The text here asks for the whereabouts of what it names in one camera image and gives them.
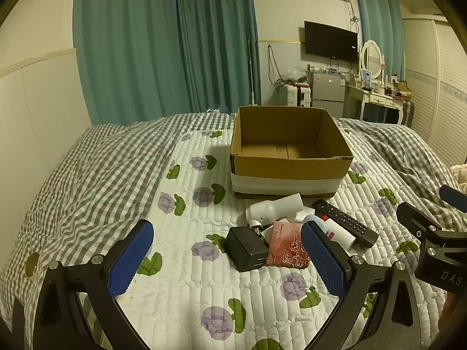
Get white plastic bottle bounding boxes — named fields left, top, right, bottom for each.
left=245, top=193, right=304, bottom=227

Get pink rose-print box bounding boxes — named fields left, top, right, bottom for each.
left=266, top=220, right=311, bottom=268

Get silver refrigerator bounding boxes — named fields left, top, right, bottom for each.
left=311, top=71, right=346, bottom=117

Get beige cloth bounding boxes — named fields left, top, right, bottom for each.
left=449, top=164, right=467, bottom=186

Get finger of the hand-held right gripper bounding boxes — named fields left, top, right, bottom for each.
left=439, top=185, right=467, bottom=213
left=396, top=202, right=447, bottom=243

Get black remote control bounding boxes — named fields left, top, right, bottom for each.
left=311, top=199, right=379, bottom=247

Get white floral quilted blanket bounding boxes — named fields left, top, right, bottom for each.
left=109, top=129, right=449, bottom=350

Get white plug adapter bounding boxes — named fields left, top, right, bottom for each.
left=249, top=217, right=273, bottom=246

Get black power adapter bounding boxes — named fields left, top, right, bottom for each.
left=223, top=226, right=271, bottom=273

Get white oval vanity mirror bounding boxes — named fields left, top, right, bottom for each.
left=359, top=40, right=385, bottom=81

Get teal curtain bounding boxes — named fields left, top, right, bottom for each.
left=177, top=0, right=261, bottom=114
left=353, top=0, right=406, bottom=81
left=73, top=0, right=180, bottom=126

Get dark ribbed suitcase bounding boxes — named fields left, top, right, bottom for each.
left=401, top=100, right=416, bottom=128

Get white suitcase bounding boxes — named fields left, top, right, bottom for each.
left=278, top=84, right=312, bottom=108

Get hanging wall cables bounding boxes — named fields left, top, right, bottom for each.
left=267, top=44, right=290, bottom=88

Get black wall television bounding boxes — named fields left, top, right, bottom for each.
left=304, top=21, right=359, bottom=63

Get white bottle with red cap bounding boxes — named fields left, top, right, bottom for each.
left=304, top=214, right=356, bottom=251

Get white louvered wardrobe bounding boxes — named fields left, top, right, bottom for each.
left=403, top=16, right=467, bottom=170

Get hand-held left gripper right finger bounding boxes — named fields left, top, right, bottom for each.
left=300, top=220, right=433, bottom=350

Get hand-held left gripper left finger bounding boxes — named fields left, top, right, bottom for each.
left=33, top=219, right=156, bottom=350

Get white dressing table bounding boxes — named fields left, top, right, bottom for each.
left=344, top=80, right=407, bottom=126

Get clear plastic bag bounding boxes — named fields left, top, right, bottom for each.
left=283, top=69, right=309, bottom=86

